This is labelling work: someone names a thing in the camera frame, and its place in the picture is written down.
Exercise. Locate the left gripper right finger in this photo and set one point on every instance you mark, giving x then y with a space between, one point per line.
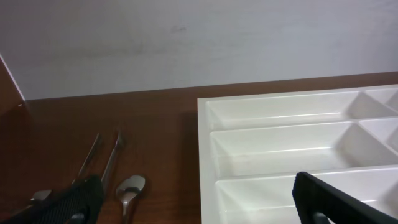
319 202

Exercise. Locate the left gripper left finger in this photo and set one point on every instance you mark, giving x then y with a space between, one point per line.
80 203

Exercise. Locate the silver fork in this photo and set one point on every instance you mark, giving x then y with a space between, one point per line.
89 157

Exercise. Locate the silver butter knife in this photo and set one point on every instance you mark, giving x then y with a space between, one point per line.
118 146

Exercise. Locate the white plastic cutlery tray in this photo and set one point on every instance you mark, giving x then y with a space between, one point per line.
251 148

